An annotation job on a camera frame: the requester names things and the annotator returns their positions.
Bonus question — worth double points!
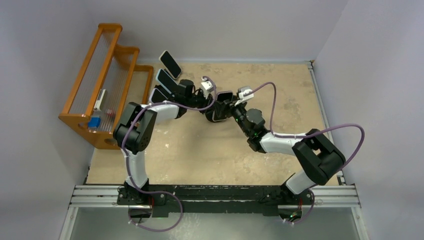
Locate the black round base stand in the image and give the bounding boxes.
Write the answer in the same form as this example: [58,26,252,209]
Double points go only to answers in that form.
[204,110,220,123]

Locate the white item in rack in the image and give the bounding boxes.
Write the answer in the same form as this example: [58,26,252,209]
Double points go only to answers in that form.
[93,89,108,112]

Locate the aluminium frame rail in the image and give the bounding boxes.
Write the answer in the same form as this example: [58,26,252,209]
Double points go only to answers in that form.
[59,185,369,240]

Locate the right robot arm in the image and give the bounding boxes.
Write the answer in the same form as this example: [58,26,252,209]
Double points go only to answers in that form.
[214,100,346,204]

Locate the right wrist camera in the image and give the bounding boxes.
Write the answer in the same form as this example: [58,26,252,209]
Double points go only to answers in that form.
[234,86,254,106]

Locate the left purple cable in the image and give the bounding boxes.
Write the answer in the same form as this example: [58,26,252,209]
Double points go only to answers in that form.
[120,76,184,233]

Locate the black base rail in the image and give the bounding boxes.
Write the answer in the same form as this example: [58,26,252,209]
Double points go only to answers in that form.
[117,183,313,219]

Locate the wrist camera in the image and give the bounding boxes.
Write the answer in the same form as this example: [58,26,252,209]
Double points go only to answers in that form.
[234,86,254,106]
[200,76,216,99]

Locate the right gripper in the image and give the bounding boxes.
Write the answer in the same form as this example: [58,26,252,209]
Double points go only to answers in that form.
[214,94,252,136]

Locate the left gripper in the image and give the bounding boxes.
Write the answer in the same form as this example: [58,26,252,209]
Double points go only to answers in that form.
[185,89,217,116]

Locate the orange wooden rack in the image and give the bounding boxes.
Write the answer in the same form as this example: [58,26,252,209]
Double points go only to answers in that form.
[58,23,154,150]

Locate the white smartphone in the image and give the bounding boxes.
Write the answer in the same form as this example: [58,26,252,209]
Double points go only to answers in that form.
[148,88,169,104]
[158,50,182,80]

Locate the blue block in rack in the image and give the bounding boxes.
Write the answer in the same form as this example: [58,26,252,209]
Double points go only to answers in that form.
[87,116,101,129]

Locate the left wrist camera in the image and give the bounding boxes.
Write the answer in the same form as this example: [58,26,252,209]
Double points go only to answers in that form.
[200,76,216,99]

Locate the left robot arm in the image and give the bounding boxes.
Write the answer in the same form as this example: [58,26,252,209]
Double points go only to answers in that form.
[112,76,218,205]

